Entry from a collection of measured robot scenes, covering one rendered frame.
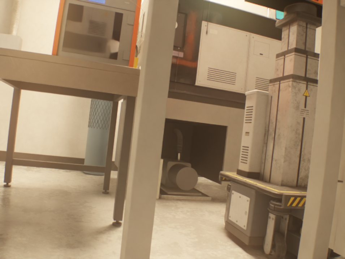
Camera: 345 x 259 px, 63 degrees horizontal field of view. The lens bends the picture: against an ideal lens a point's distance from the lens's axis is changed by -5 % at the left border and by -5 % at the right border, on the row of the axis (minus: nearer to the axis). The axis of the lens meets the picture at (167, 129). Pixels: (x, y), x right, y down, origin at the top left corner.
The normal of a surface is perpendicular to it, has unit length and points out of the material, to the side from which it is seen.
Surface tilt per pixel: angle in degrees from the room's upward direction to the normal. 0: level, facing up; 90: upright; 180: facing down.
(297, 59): 90
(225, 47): 90
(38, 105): 90
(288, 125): 90
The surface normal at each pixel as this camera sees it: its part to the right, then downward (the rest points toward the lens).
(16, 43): 0.29, 0.02
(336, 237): -0.95, -0.11
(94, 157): 0.04, -0.01
